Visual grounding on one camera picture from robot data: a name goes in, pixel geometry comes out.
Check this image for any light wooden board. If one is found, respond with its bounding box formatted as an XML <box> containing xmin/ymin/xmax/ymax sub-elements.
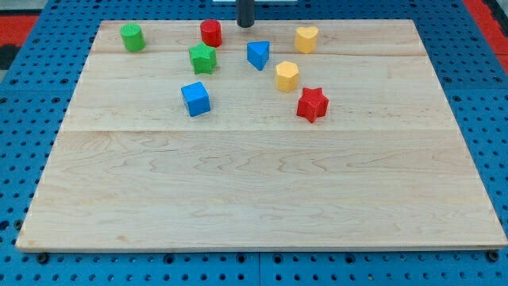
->
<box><xmin>16</xmin><ymin>20</ymin><xmax>507</xmax><ymax>253</ymax></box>

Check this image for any red star block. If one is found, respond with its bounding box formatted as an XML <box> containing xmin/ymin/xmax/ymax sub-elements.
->
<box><xmin>296</xmin><ymin>87</ymin><xmax>329</xmax><ymax>123</ymax></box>

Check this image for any blue cube block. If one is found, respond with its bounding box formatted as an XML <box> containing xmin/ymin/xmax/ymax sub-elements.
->
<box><xmin>181</xmin><ymin>82</ymin><xmax>211</xmax><ymax>117</ymax></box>

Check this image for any yellow hexagon block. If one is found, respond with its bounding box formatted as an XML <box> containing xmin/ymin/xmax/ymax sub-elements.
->
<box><xmin>275</xmin><ymin>61</ymin><xmax>299</xmax><ymax>92</ymax></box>

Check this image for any blue triangle block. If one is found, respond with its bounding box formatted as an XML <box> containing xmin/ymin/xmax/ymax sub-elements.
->
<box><xmin>247</xmin><ymin>41</ymin><xmax>270</xmax><ymax>71</ymax></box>

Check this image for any green star block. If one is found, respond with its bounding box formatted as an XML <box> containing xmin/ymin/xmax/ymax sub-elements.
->
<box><xmin>188</xmin><ymin>42</ymin><xmax>217</xmax><ymax>75</ymax></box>

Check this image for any yellow heart block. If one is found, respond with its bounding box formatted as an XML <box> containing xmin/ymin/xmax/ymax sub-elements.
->
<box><xmin>294</xmin><ymin>26</ymin><xmax>319</xmax><ymax>54</ymax></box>

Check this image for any red cylinder block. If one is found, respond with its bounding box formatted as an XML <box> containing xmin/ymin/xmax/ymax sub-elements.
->
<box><xmin>200</xmin><ymin>19</ymin><xmax>222</xmax><ymax>48</ymax></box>

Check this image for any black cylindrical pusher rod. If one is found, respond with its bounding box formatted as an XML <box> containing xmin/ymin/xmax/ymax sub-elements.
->
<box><xmin>236</xmin><ymin>0</ymin><xmax>255</xmax><ymax>28</ymax></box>

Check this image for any green cylinder block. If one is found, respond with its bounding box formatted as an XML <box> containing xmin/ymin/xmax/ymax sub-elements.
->
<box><xmin>120</xmin><ymin>22</ymin><xmax>146</xmax><ymax>52</ymax></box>

